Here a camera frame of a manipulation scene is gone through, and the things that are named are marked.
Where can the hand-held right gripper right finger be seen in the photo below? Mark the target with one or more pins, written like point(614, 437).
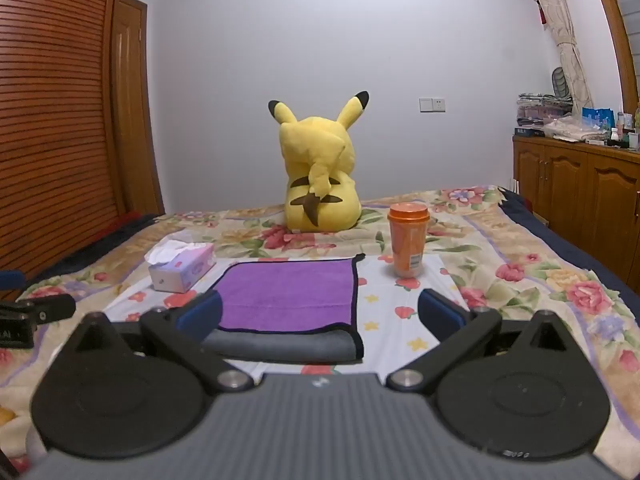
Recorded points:
point(441, 312)

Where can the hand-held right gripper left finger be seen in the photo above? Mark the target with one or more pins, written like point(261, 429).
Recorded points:
point(201, 312)

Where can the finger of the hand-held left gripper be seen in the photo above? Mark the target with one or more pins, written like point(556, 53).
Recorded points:
point(47, 308)
point(11, 278)

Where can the purple and grey towel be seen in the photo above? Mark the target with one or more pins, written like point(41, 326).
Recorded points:
point(285, 292)

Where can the tissue box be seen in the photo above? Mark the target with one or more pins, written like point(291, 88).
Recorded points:
point(181, 270)

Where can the orange plastic cup with lid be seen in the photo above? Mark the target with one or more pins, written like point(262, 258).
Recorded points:
point(408, 240)

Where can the floral bed blanket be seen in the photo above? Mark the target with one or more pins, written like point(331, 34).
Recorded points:
point(540, 280)

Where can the wooden louvred wardrobe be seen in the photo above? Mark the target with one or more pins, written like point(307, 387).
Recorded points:
point(50, 110)

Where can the yellow plush toy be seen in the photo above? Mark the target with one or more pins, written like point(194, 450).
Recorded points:
point(320, 170)

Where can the wooden cabinet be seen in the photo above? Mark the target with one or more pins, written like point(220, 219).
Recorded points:
point(580, 185)

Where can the wooden door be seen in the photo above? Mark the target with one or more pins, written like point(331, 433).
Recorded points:
point(132, 110)

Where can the beige cloth in plastic bag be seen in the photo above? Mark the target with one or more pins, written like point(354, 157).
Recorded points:
point(572, 130)

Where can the stack of folded cloths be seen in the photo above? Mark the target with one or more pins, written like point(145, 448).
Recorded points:
point(542, 109)

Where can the small white bottle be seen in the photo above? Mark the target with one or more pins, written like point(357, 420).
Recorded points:
point(614, 135)

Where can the blue bag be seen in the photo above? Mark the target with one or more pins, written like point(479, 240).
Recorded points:
point(598, 117)

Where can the beige patterned curtain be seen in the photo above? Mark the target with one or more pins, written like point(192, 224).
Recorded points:
point(562, 25)

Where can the white wall switch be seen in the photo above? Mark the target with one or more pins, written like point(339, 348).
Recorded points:
point(432, 104)

